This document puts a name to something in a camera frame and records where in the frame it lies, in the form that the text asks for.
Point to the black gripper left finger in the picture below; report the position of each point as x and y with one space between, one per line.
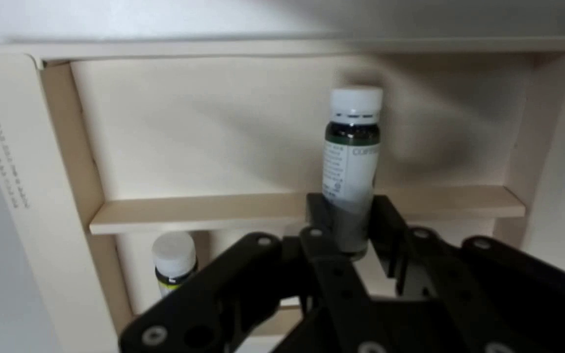
230 287

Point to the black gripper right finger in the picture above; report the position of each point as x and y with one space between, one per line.
491 295

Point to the white-capped dark glass bottle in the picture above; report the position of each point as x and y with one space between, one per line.
352 164
173 258

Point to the wooden shelf box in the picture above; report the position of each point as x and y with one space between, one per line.
197 130

